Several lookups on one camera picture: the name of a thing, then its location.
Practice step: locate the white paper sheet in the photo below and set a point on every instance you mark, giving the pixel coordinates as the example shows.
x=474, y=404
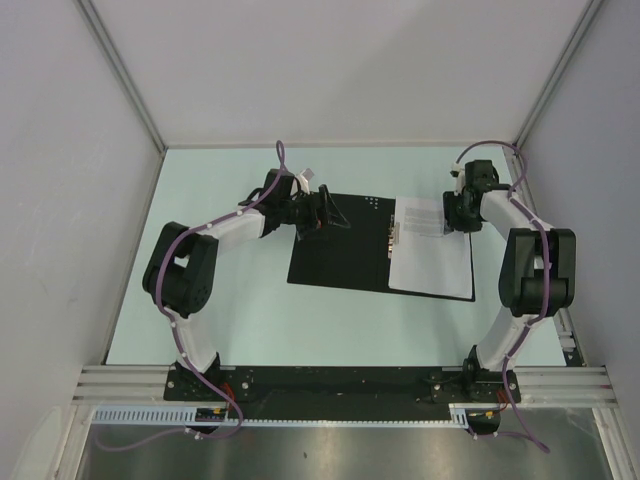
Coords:
x=440, y=266

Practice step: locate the left aluminium corner post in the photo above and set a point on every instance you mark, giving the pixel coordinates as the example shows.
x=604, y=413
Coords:
x=115, y=61

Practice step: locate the aluminium front frame rail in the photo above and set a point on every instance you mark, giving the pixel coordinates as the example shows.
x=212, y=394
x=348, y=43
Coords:
x=552, y=387

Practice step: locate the printed paper sheet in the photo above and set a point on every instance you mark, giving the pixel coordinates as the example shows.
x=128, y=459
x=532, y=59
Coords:
x=419, y=216

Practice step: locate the right aluminium corner post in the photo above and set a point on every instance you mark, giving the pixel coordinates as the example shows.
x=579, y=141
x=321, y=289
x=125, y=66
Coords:
x=570, y=49

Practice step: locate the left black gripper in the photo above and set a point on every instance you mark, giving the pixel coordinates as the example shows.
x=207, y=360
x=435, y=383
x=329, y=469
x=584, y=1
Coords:
x=323, y=215

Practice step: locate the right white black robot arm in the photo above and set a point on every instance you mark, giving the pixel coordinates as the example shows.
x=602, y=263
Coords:
x=537, y=275

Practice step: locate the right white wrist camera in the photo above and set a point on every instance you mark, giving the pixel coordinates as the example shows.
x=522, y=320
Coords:
x=456, y=169

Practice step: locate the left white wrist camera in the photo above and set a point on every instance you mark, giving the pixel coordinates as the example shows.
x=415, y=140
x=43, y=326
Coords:
x=303, y=180

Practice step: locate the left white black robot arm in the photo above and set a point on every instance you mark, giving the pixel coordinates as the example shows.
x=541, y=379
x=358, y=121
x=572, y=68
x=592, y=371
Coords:
x=179, y=276

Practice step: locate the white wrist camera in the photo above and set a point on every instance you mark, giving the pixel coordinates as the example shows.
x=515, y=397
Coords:
x=303, y=180
x=456, y=169

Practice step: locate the aluminium corner post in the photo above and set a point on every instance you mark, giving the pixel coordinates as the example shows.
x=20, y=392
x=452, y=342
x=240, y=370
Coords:
x=570, y=49
x=115, y=61

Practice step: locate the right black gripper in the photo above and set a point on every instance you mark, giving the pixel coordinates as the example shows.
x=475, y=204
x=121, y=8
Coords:
x=451, y=220

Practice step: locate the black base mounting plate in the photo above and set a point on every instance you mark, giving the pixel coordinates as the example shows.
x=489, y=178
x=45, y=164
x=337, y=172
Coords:
x=320, y=393

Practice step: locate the black clip folder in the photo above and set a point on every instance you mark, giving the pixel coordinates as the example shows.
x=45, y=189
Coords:
x=354, y=258

